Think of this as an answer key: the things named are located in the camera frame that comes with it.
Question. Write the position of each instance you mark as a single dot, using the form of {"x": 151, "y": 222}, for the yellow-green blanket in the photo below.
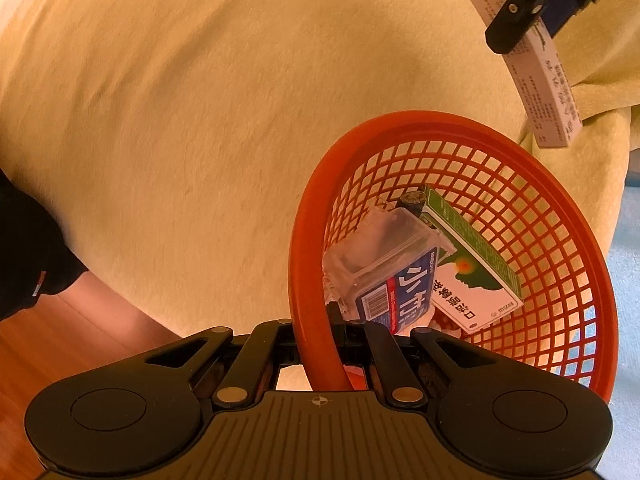
{"x": 172, "y": 139}

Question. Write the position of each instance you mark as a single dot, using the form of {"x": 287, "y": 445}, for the blue floss pick box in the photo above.
{"x": 396, "y": 289}

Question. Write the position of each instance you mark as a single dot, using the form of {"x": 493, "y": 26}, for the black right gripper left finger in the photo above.
{"x": 256, "y": 365}

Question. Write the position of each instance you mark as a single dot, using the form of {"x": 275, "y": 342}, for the white ointment box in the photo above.
{"x": 538, "y": 75}

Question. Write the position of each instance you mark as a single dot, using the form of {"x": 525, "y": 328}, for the red plastic mesh basket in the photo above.
{"x": 568, "y": 322}

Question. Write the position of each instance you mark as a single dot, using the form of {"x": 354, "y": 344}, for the green white medicine box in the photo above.
{"x": 473, "y": 284}

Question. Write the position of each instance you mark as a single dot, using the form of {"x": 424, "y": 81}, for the clear bag of cotton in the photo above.
{"x": 357, "y": 250}

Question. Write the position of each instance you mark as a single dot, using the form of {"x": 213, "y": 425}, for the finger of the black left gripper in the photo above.
{"x": 509, "y": 26}
{"x": 556, "y": 14}

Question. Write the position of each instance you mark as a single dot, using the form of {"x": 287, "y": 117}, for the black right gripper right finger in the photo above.
{"x": 373, "y": 360}

